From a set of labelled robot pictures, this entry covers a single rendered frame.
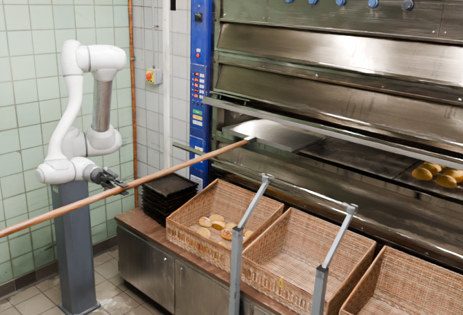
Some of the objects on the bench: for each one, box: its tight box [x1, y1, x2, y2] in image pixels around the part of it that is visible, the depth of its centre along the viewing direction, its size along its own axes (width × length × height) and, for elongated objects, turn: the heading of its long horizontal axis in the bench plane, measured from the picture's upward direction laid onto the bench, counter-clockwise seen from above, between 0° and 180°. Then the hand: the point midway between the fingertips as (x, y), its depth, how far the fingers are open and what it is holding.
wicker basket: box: [240, 207, 377, 315], centre depth 238 cm, size 49×56×28 cm
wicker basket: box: [166, 179, 284, 274], centre depth 275 cm, size 49×56×28 cm
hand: (122, 187), depth 207 cm, fingers closed on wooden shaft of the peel, 3 cm apart
